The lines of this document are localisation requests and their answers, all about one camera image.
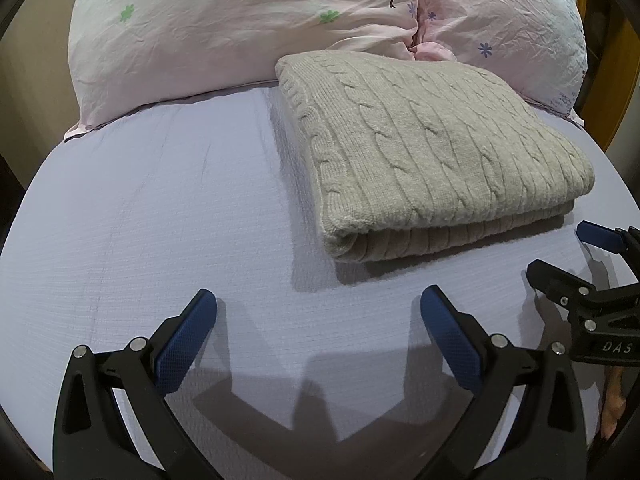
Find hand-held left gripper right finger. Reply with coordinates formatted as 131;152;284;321
420;284;589;480

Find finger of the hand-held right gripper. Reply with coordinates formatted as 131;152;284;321
526;258;640;322
576;220;640;262

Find wooden bed frame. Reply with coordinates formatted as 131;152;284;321
575;0;640;153

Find lavender bed sheet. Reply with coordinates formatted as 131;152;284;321
0;79;640;480

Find pink floral pillow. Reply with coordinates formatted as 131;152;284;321
63;0;427;142
411;0;589;127

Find person's right hand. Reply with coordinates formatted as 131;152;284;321
599;365;629;442

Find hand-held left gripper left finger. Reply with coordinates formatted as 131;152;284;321
52;288;222;480

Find beige cable knit sweater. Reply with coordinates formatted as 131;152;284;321
274;49;597;264

